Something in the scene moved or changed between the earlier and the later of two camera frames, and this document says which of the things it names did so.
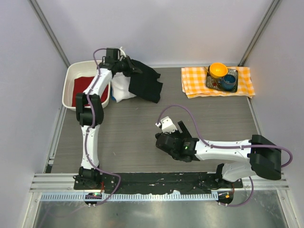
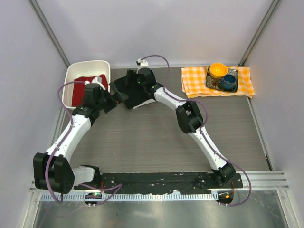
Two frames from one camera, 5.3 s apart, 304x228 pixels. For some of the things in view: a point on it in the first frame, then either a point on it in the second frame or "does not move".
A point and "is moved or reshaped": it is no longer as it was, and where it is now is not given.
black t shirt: [144, 85] is moved or reshaped
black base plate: [155, 182] does not move
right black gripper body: [174, 135] → [138, 83]
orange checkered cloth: [194, 84] does not move
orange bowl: [218, 70] does not move
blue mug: [228, 81] does not move
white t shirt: [120, 85] → [149, 101]
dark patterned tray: [217, 83] does not move
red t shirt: [80, 83] does not move
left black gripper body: [123, 66] → [107, 102]
